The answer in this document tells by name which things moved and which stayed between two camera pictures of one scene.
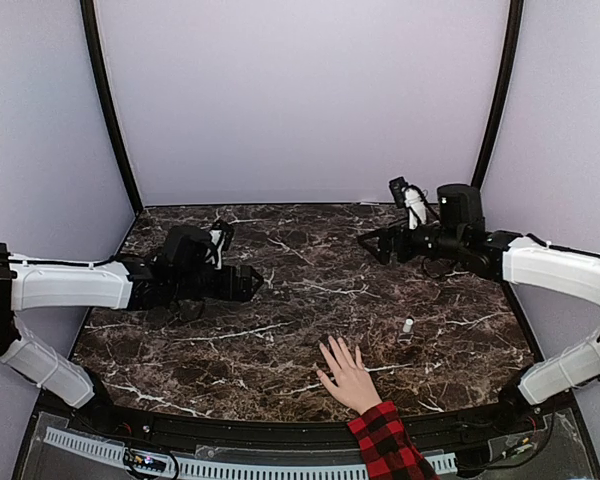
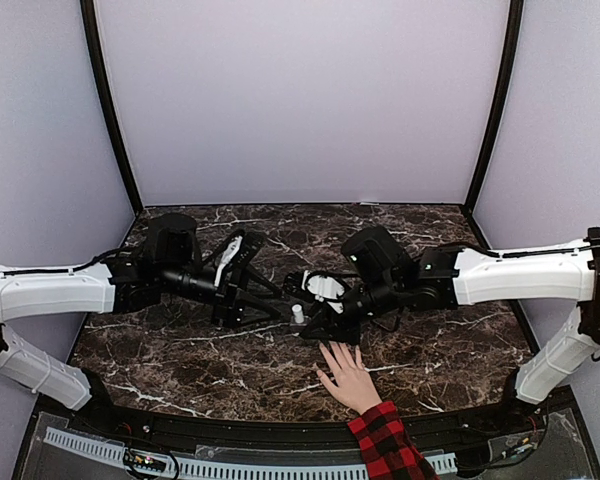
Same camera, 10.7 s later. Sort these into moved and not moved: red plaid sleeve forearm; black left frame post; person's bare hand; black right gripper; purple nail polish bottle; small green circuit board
Moved: black right gripper; purple nail polish bottle
Not moved: person's bare hand; red plaid sleeve forearm; black left frame post; small green circuit board
